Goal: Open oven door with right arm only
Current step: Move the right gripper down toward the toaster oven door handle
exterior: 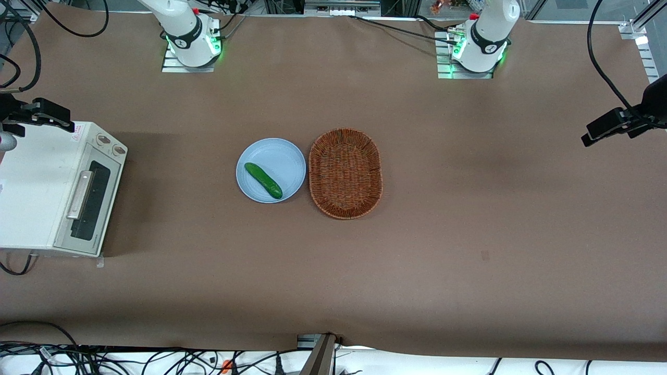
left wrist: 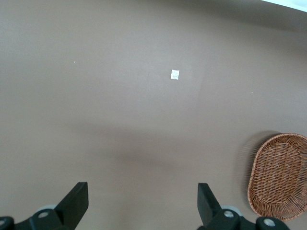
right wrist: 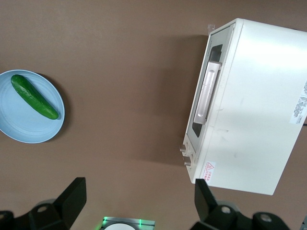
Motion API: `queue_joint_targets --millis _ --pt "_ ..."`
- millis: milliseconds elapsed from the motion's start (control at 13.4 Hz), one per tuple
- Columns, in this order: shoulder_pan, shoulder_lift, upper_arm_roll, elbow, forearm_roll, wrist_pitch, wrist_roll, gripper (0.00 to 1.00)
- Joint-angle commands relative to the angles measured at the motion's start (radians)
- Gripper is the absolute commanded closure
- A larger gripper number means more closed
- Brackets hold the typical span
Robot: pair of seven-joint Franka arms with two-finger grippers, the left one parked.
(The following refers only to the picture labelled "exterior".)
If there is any black oven power cord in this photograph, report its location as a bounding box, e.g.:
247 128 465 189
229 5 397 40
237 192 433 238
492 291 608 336
0 252 35 276

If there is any thick black cable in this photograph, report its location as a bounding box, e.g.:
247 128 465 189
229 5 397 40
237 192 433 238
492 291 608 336
0 0 42 92

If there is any aluminium frame profile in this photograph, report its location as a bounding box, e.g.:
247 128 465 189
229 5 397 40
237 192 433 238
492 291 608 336
629 0 667 33

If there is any brown table cover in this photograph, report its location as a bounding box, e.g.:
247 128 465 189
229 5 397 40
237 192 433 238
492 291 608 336
0 10 667 364

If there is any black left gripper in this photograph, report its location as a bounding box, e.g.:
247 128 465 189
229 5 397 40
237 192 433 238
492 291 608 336
581 74 667 147

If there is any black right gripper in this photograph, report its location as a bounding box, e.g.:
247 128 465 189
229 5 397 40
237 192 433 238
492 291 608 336
0 94 75 137

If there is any slotted aluminium plate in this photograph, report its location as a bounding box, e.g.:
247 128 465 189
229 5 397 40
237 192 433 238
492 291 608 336
637 36 661 84

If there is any black base cable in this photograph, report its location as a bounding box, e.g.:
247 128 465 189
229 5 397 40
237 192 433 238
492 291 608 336
416 15 451 32
348 15 459 45

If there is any grey metal box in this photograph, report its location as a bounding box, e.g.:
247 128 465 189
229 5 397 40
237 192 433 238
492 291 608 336
304 0 381 17

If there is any brown wicker basket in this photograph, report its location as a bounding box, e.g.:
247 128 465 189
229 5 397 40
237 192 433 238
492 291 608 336
308 128 384 220

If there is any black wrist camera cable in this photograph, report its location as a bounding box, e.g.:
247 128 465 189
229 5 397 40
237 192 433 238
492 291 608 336
587 0 667 128
32 0 110 38

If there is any thin black cable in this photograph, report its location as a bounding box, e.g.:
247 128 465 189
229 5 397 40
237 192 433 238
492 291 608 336
0 320 79 347

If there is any oven door with handle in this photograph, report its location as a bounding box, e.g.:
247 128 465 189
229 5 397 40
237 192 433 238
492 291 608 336
54 144 126 257

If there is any light blue plate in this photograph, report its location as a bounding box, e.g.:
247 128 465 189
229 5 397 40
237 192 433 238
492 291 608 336
236 137 307 204

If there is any white toaster oven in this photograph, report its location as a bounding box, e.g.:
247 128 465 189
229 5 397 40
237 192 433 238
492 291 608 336
0 121 128 258

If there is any green cucumber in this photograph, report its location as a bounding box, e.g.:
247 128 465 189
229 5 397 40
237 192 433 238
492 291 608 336
244 162 283 200

